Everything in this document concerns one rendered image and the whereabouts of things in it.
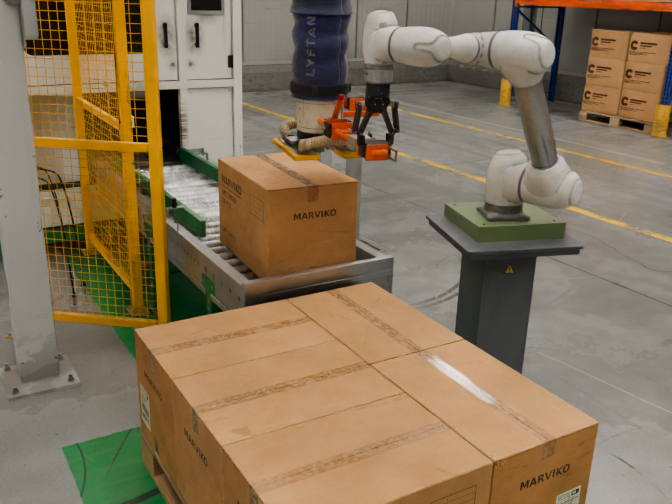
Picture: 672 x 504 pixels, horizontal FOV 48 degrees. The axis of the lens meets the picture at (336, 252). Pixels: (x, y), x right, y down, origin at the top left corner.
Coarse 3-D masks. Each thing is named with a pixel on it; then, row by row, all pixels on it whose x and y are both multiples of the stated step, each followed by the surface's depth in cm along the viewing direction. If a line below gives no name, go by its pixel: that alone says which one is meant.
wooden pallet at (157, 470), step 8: (144, 440) 273; (144, 448) 275; (152, 448) 264; (144, 456) 277; (152, 456) 266; (152, 464) 268; (160, 464) 258; (152, 472) 270; (160, 472) 270; (160, 480) 267; (168, 480) 267; (160, 488) 263; (168, 488) 263; (176, 488) 244; (168, 496) 259; (176, 496) 259
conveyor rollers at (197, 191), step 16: (176, 176) 465; (192, 176) 469; (176, 192) 430; (192, 192) 434; (208, 192) 431; (192, 208) 401; (208, 208) 403; (208, 224) 376; (208, 240) 358; (224, 256) 335; (240, 272) 320
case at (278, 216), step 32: (224, 160) 333; (256, 160) 335; (288, 160) 337; (224, 192) 336; (256, 192) 299; (288, 192) 293; (320, 192) 299; (352, 192) 306; (224, 224) 342; (256, 224) 304; (288, 224) 297; (320, 224) 304; (352, 224) 311; (256, 256) 309; (288, 256) 302; (320, 256) 309; (352, 256) 316
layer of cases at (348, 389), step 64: (192, 320) 271; (256, 320) 272; (320, 320) 274; (384, 320) 275; (192, 384) 228; (256, 384) 229; (320, 384) 230; (384, 384) 231; (448, 384) 232; (512, 384) 234; (192, 448) 222; (256, 448) 198; (320, 448) 199; (384, 448) 199; (448, 448) 200; (512, 448) 201; (576, 448) 213
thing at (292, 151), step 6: (276, 138) 304; (282, 138) 302; (276, 144) 300; (282, 144) 294; (288, 144) 292; (294, 144) 292; (282, 150) 292; (288, 150) 284; (294, 150) 282; (312, 150) 285; (294, 156) 276; (300, 156) 276; (306, 156) 277; (312, 156) 278; (318, 156) 278
